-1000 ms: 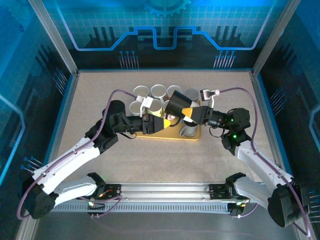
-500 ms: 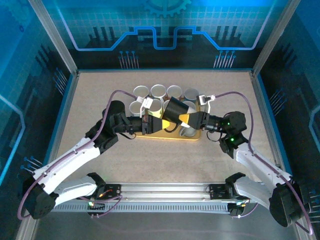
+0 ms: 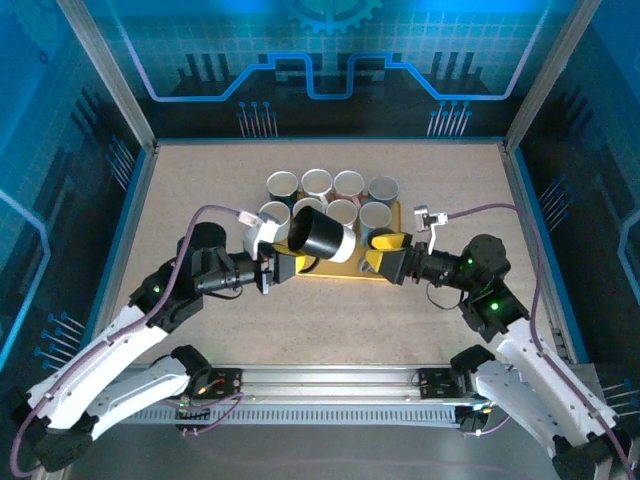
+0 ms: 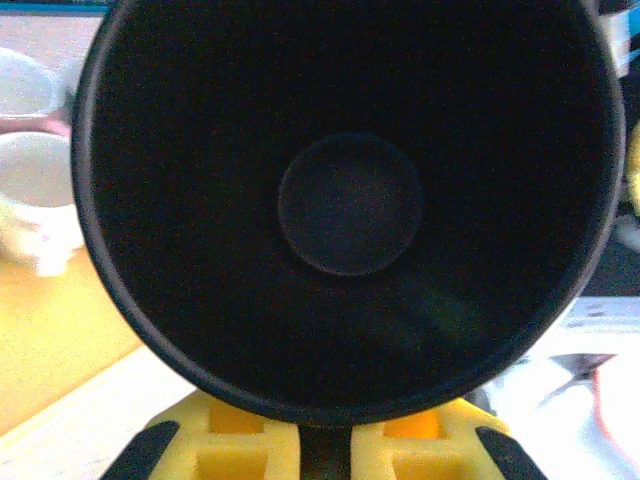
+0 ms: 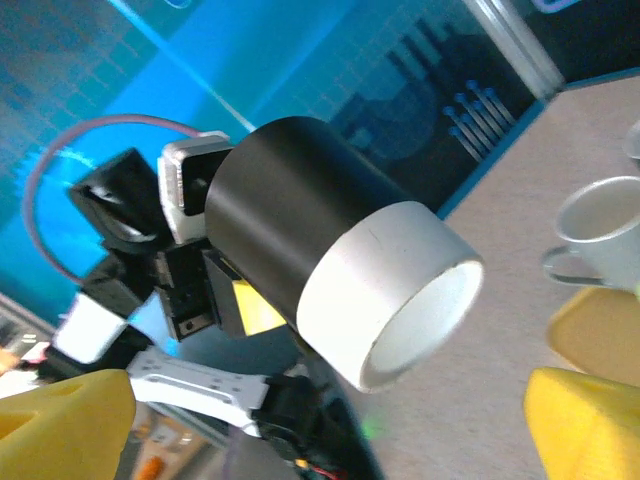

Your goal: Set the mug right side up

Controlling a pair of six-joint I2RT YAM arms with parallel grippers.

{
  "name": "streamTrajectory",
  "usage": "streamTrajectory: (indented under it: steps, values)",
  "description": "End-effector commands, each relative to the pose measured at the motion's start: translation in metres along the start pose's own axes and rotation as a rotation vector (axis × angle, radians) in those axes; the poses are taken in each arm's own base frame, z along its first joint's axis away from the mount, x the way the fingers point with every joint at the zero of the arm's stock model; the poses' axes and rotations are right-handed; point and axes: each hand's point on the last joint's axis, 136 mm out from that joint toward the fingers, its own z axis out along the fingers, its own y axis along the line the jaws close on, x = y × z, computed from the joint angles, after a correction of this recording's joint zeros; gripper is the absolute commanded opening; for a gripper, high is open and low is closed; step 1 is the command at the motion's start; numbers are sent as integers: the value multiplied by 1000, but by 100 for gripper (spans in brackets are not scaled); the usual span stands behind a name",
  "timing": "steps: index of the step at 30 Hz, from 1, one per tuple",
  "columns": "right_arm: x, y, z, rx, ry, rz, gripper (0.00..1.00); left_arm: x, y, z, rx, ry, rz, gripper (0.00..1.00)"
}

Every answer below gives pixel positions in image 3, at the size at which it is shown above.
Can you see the aluminium front rail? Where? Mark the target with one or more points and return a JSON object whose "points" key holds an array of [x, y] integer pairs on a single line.
{"points": [[325, 385]]}

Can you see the steel sheet panel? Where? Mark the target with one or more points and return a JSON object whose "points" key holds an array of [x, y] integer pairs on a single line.
{"points": [[300, 455]]}

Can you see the pale pink mug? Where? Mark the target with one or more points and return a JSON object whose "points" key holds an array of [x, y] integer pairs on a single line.
{"points": [[341, 212]]}

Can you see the dark green mug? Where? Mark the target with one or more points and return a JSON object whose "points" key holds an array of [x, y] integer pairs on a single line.
{"points": [[282, 186]]}

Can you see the black mug white base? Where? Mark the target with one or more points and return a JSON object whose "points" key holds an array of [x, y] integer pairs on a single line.
{"points": [[325, 235]]}

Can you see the grey mug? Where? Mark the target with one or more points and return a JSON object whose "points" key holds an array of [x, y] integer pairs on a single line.
{"points": [[275, 215]]}

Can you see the yellow plastic tray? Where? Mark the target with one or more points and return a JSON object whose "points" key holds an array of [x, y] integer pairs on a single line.
{"points": [[335, 270]]}

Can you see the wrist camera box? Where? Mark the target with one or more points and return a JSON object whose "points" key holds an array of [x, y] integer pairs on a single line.
{"points": [[262, 232], [430, 220]]}

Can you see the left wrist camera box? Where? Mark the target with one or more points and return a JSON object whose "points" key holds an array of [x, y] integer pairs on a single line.
{"points": [[262, 232]]}

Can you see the aluminium side rail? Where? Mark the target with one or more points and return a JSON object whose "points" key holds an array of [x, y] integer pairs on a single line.
{"points": [[520, 190], [119, 270]]}

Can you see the aluminium frame post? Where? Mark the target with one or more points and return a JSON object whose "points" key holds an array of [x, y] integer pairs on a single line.
{"points": [[115, 85], [545, 80]]}

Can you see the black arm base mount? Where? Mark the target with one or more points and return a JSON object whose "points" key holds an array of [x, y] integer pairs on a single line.
{"points": [[227, 382], [435, 382]]}

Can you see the light green mug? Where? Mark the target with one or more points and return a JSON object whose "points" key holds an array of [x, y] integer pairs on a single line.
{"points": [[305, 202]]}

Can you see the light blue mug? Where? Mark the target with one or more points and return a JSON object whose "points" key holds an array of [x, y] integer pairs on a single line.
{"points": [[375, 215]]}

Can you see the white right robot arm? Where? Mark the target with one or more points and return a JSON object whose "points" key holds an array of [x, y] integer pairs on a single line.
{"points": [[530, 370]]}

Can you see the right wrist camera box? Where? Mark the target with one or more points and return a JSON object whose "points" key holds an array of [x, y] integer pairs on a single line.
{"points": [[430, 220]]}

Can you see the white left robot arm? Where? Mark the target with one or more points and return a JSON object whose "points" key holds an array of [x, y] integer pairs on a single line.
{"points": [[100, 350]]}

